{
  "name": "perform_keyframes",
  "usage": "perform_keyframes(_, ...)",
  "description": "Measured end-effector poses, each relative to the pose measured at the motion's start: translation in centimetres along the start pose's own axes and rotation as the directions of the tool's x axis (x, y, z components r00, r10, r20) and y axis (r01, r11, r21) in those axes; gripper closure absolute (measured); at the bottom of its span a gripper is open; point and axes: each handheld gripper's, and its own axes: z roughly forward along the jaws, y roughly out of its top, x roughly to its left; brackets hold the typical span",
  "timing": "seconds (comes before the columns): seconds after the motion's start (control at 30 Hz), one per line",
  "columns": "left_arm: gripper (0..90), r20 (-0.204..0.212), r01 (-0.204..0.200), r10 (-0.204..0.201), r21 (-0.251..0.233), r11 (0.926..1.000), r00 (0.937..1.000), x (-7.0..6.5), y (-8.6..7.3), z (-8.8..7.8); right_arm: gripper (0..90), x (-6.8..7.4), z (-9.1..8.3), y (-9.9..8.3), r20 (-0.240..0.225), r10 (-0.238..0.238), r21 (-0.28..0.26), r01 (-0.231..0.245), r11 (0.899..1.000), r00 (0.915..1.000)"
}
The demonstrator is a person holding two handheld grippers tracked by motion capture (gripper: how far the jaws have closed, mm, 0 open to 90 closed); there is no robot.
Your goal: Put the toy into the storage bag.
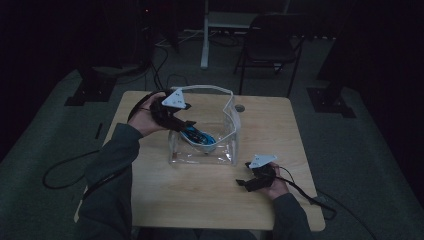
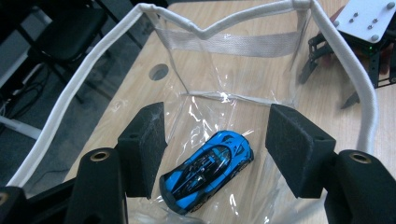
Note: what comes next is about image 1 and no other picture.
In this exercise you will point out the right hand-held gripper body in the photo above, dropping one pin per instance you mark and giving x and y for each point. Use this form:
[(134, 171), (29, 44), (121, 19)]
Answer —
[(263, 170)]

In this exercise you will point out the person's right hand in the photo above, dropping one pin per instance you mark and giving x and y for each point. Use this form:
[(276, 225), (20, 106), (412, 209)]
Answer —
[(278, 186)]

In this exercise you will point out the black stand with base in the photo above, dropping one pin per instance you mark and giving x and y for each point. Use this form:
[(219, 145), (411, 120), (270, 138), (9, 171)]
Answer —
[(91, 90), (331, 100)]

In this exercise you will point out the black folding chair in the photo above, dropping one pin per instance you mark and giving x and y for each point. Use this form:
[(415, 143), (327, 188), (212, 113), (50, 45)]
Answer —
[(270, 46)]

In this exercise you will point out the person's left hand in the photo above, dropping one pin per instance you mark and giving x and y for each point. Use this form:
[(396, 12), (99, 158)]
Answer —
[(143, 120)]

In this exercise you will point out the blue toy car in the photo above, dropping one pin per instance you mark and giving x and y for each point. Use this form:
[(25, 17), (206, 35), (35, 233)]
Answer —
[(200, 138)]

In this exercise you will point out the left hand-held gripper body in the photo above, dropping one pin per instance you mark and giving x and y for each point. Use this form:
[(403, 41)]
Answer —
[(170, 106)]

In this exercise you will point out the round grey table grommet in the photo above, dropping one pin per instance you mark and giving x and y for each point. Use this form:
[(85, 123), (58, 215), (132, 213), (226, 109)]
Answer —
[(239, 108)]

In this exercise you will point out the clear plastic bag white trim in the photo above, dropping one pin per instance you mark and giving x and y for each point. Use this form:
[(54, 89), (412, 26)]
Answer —
[(220, 133)]

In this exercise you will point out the small black strip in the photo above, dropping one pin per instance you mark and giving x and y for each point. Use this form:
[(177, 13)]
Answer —
[(98, 130)]

